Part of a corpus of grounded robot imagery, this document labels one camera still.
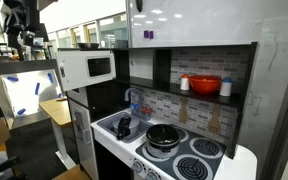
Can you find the grey toy pot black lid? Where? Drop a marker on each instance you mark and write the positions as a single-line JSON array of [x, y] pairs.
[[126, 127]]

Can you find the white microwave cabinet door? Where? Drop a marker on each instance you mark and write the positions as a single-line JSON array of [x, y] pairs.
[[82, 68]]

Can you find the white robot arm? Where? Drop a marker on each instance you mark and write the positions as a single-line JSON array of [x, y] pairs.
[[24, 21]]

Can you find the grey pot on stove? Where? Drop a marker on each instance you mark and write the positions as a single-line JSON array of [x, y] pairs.
[[163, 140]]

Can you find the white fridge door lower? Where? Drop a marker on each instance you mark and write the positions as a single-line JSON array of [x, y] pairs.
[[84, 138]]

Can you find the grey toy faucet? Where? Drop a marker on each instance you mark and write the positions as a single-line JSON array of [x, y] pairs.
[[137, 108]]

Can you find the white shaker orange cap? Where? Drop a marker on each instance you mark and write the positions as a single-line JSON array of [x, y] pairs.
[[184, 82]]

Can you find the wooden toy spoon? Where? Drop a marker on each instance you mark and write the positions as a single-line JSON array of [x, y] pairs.
[[183, 111]]

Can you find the grey toy sink basin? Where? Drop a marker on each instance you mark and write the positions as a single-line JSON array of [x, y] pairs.
[[107, 124]]

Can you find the orange plastic bowl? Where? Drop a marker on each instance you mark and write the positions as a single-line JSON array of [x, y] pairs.
[[204, 84]]

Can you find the dark pan on top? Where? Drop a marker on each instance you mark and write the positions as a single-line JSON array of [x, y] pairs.
[[87, 46]]

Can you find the grey stove knob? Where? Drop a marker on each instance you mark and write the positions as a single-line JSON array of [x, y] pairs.
[[137, 166], [152, 175]]

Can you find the wooden toy spatula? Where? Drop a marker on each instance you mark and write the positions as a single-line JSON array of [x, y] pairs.
[[214, 125]]

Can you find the white shaker blue cap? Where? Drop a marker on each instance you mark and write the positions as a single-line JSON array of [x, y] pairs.
[[226, 85]]

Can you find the toy stove top burners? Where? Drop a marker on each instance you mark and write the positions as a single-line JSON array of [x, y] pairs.
[[198, 158]]

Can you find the wooden desk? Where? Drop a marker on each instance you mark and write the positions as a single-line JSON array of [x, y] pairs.
[[57, 110]]

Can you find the white box blue tape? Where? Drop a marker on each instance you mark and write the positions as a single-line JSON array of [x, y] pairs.
[[21, 93]]

